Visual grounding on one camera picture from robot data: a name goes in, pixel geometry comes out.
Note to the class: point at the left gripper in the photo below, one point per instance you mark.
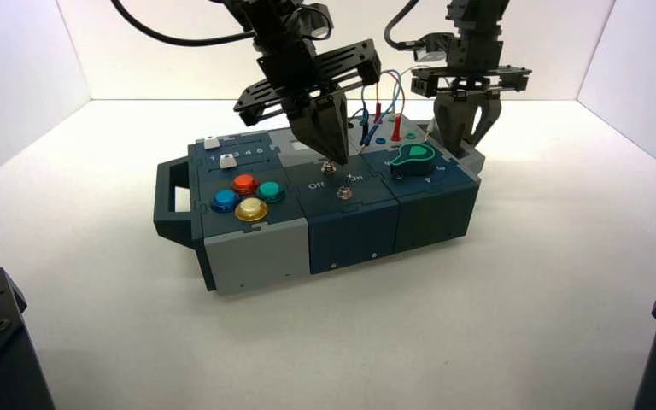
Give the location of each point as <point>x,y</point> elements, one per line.
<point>305,73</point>

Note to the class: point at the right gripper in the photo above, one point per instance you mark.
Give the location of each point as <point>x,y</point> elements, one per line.
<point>475,62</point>

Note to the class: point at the silver metal toggle switch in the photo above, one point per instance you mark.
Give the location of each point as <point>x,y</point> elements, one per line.
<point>343,193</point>
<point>328,168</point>

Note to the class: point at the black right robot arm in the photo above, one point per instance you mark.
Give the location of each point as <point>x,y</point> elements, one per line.
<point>475,11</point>

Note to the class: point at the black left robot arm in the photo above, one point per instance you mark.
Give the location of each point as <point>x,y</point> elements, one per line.
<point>266,22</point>

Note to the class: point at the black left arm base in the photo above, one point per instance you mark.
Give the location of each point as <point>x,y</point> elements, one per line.
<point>0,345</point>

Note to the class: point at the white paper label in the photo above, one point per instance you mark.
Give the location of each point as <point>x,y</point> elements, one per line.
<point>301,147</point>

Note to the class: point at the blue banana socket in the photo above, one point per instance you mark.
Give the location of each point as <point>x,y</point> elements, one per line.
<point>380,140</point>

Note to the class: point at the green rotary knob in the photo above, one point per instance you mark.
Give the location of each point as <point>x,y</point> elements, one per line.
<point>413,158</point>

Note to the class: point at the green push button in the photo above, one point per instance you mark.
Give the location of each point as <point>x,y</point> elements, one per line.
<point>270,191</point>

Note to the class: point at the red push button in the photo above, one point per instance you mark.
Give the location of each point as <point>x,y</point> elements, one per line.
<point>244,183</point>

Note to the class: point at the blue grey task board box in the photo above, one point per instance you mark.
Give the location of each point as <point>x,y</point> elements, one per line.
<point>350,226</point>

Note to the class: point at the white slider knob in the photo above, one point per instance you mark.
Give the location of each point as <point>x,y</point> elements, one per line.
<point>226,161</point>
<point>211,142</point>

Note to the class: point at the yellow push button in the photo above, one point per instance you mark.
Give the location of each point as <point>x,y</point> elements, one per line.
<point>251,210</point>

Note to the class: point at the blue push button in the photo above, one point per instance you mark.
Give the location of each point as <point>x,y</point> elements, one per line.
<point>226,199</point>

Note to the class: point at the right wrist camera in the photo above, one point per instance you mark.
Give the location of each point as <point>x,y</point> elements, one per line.
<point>430,48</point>

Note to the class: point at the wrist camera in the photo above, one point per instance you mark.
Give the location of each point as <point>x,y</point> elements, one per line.
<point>314,17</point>
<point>430,48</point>

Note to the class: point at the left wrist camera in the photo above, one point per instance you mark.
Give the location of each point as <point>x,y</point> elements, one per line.
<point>314,17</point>

